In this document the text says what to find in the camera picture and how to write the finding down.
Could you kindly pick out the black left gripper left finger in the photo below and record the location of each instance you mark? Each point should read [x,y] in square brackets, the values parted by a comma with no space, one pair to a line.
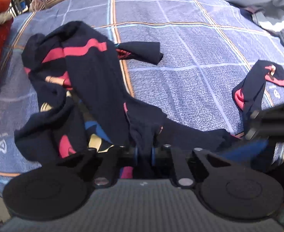
[59,188]

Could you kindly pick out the navy pink Mickey shirt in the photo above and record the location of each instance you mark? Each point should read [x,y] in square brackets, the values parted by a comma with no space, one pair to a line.
[83,103]

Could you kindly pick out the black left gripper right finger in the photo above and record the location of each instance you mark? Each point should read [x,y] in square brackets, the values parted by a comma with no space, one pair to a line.
[226,188]

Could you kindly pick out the blue plaid bed sheet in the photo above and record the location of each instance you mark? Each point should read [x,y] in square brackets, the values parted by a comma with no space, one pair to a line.
[209,46]

